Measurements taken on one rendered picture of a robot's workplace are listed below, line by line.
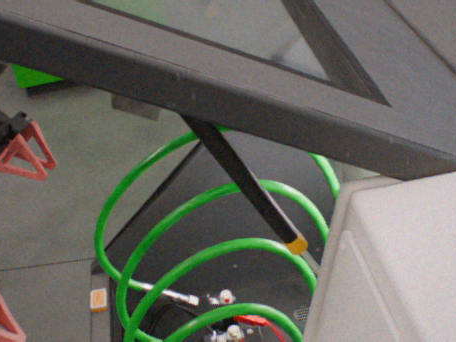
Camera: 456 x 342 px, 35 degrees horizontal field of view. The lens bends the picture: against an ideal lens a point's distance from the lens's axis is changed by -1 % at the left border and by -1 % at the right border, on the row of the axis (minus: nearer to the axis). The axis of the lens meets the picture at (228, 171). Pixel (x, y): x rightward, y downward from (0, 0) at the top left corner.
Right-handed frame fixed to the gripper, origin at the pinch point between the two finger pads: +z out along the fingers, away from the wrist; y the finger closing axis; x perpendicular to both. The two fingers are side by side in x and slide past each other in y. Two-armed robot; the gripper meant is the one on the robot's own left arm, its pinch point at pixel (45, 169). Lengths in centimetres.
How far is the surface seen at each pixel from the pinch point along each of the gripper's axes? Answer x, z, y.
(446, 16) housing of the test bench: -58, 30, 0
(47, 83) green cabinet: 118, -38, 315
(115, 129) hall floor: 94, 10, 266
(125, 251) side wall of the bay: 17.0, 22.2, 25.7
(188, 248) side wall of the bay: 9.2, 32.0, 28.7
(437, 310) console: -41, 28, -61
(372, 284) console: -38, 26, -55
